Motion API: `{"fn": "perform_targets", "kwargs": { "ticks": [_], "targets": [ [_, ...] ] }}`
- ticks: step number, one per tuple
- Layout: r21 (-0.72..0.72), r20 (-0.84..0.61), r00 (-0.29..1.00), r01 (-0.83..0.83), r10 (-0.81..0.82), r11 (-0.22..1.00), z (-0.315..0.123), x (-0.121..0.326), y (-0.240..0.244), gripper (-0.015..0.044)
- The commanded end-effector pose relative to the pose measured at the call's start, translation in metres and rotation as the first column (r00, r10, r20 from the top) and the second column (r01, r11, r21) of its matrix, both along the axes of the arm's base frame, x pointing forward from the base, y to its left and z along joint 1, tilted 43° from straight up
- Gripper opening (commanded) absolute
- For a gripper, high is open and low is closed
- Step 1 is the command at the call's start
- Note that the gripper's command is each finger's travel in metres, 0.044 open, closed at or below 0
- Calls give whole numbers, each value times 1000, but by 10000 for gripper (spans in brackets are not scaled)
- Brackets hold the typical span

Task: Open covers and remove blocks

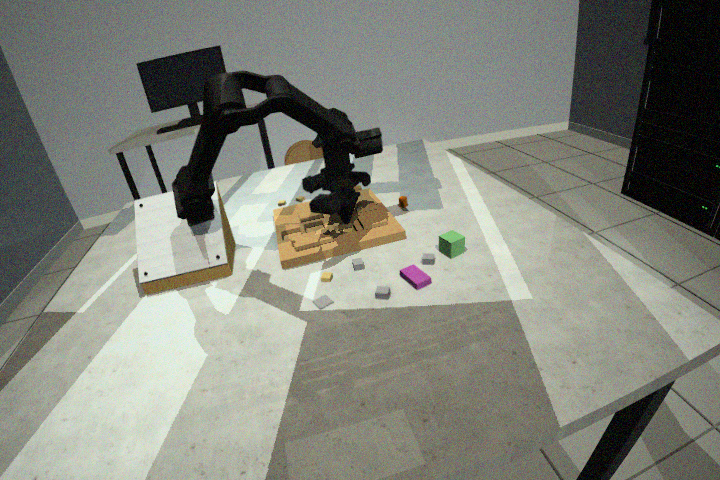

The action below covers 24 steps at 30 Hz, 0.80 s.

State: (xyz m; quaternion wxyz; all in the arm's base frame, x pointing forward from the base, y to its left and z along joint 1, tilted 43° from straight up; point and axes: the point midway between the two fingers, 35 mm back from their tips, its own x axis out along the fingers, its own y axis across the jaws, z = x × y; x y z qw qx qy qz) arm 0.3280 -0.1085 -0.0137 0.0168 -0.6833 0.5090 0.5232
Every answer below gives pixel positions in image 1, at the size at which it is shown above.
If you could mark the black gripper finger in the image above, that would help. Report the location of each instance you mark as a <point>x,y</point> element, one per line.
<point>345,211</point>
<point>354,198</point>

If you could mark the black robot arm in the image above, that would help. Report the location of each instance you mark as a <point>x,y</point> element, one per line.
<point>225,111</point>

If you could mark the purple rectangular block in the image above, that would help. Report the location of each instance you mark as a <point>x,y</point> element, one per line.
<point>415,277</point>

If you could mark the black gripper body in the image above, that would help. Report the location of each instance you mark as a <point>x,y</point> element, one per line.
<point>341,181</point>

